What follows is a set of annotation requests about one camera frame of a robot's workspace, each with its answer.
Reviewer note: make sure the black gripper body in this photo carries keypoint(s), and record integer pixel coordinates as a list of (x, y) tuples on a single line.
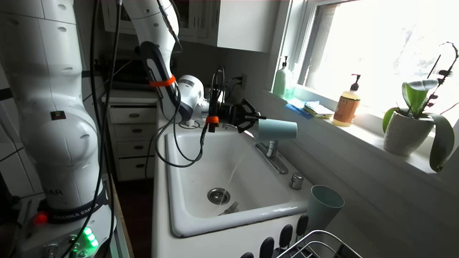
[(235, 115)]

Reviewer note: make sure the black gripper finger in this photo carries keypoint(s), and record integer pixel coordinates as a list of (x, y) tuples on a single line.
[(249, 125), (252, 109)]

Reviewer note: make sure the teal plastic cup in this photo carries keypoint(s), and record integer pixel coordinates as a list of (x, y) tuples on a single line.
[(281, 129), (325, 208)]

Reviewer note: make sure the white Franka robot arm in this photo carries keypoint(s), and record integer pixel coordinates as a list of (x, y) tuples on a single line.
[(53, 119)]

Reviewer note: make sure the white ceramic sink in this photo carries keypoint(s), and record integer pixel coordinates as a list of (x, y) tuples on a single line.
[(259, 195)]

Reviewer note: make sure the metal sink drain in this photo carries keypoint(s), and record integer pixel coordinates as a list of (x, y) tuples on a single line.
[(219, 195)]

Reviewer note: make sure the chrome faucet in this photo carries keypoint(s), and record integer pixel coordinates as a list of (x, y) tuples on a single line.
[(273, 155)]

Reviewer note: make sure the green soap pump bottle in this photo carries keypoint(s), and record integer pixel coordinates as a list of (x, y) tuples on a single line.
[(281, 83)]

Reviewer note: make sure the blue cloth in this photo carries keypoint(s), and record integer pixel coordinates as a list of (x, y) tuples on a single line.
[(298, 108)]

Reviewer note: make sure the amber soap pump bottle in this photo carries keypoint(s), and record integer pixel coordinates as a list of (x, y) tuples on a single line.
[(347, 108)]

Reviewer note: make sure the white drawer cabinet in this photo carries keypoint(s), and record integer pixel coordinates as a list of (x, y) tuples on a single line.
[(130, 115)]

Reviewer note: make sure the black countertop appliance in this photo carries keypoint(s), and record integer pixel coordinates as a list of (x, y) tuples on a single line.
[(120, 72)]

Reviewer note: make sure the dark dish rack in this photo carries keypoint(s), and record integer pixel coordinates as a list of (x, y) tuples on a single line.
[(306, 245)]

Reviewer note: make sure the white framed window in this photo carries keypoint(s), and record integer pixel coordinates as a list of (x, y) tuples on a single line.
[(382, 47)]

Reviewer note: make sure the orchid in white pot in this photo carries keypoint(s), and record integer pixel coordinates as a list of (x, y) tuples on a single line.
[(407, 136)]

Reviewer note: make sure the red knob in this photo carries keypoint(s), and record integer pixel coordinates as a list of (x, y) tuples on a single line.
[(41, 218)]

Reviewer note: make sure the white wall cabinet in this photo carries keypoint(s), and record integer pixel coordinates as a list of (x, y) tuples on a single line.
[(245, 23)]

